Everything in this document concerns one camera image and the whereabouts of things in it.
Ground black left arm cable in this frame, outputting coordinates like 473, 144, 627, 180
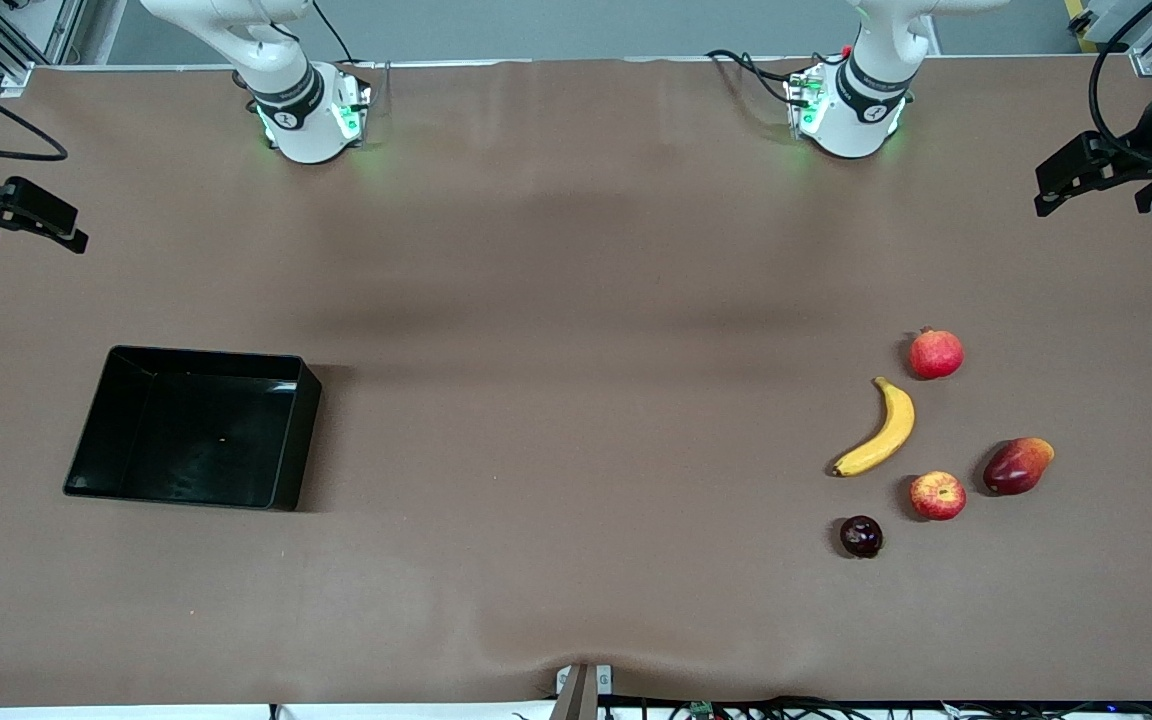
1088, 0, 1152, 161

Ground black plastic box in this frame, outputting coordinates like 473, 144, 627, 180
63, 345, 323, 512

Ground red pomegranate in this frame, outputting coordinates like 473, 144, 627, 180
909, 326, 966, 381

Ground red yellow mango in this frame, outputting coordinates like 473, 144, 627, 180
982, 436, 1056, 497

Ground grey table clamp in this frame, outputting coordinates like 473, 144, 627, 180
548, 662, 614, 720

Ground dark purple plum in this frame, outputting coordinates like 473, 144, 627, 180
839, 515, 884, 559

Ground yellow banana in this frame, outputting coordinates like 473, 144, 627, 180
831, 376, 917, 479

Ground red yellow apple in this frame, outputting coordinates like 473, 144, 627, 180
910, 471, 968, 522

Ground brown table cover mat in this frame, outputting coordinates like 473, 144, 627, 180
0, 55, 1152, 707

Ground black right base cable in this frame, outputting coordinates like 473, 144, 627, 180
311, 0, 377, 91

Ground black left base cables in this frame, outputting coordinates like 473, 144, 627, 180
704, 48, 817, 106

